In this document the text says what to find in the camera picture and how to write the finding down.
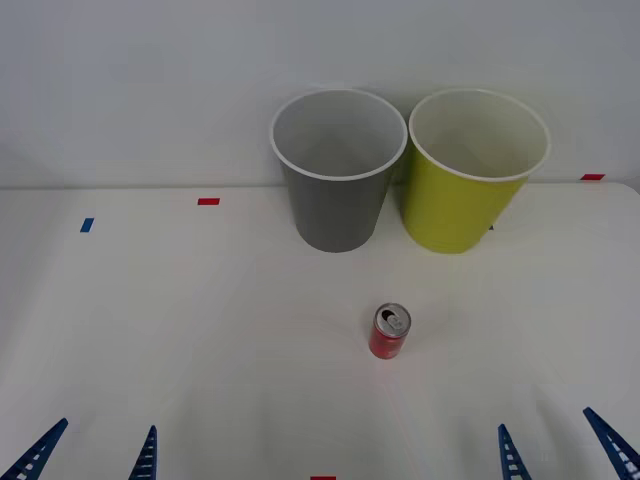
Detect grey plastic waste bin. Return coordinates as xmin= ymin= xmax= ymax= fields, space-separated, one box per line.
xmin=270 ymin=88 xmax=408 ymax=254

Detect yellow-green plastic waste bin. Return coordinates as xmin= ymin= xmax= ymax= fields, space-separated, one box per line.
xmin=402 ymin=88 xmax=552 ymax=256

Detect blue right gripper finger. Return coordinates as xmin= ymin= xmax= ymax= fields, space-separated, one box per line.
xmin=582 ymin=406 xmax=640 ymax=480
xmin=497 ymin=423 xmax=533 ymax=480

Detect red drink can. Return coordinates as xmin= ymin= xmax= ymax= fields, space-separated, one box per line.
xmin=368 ymin=302 xmax=413 ymax=361

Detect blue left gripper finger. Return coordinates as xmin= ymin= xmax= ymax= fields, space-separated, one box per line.
xmin=0 ymin=417 xmax=70 ymax=480
xmin=127 ymin=424 xmax=159 ymax=480

